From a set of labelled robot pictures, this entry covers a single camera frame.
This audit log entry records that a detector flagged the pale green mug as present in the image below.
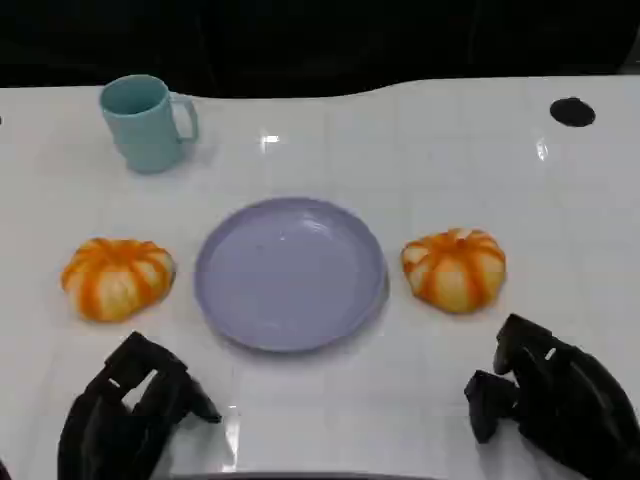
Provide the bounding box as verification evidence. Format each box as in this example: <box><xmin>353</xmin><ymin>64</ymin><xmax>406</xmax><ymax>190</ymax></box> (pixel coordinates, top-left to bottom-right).
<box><xmin>99</xmin><ymin>74</ymin><xmax>200</xmax><ymax>175</ymax></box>

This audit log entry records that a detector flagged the lilac plate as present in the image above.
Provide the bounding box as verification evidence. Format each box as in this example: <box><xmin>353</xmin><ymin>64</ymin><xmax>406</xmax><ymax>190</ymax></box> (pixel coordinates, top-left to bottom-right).
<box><xmin>193</xmin><ymin>196</ymin><xmax>390</xmax><ymax>354</ymax></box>

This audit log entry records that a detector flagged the orange and white bread roll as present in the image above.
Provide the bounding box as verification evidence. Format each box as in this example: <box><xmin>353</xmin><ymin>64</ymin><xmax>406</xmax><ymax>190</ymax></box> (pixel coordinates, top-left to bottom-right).
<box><xmin>60</xmin><ymin>237</ymin><xmax>176</xmax><ymax>323</ymax></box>
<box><xmin>400</xmin><ymin>227</ymin><xmax>507</xmax><ymax>315</ymax></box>

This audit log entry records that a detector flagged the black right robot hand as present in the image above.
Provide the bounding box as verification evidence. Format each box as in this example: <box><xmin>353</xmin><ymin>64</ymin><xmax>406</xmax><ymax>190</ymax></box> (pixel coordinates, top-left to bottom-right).
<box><xmin>463</xmin><ymin>313</ymin><xmax>640</xmax><ymax>480</ymax></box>

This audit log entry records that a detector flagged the black round table grommet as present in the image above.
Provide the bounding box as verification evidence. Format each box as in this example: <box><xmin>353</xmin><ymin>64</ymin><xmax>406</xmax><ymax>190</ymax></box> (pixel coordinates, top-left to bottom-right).
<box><xmin>549</xmin><ymin>97</ymin><xmax>597</xmax><ymax>128</ymax></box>

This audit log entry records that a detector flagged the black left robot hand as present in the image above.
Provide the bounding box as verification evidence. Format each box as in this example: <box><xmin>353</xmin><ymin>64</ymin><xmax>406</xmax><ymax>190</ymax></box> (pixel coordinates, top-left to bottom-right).
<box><xmin>57</xmin><ymin>331</ymin><xmax>222</xmax><ymax>480</ymax></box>

